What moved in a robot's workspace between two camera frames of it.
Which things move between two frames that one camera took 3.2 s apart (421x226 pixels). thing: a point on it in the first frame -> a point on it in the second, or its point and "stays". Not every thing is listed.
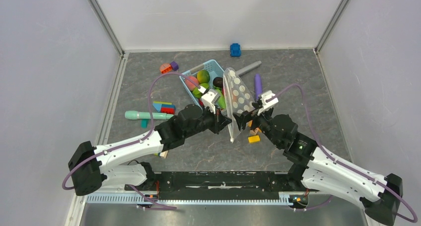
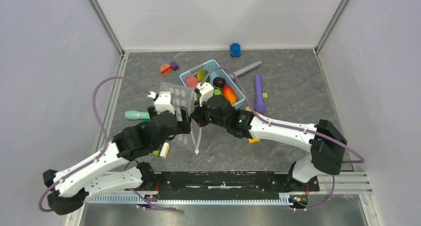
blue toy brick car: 235,50 stays
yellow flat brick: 254,138 stays
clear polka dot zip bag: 237,98 -> 183,97
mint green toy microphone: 135,115 stays
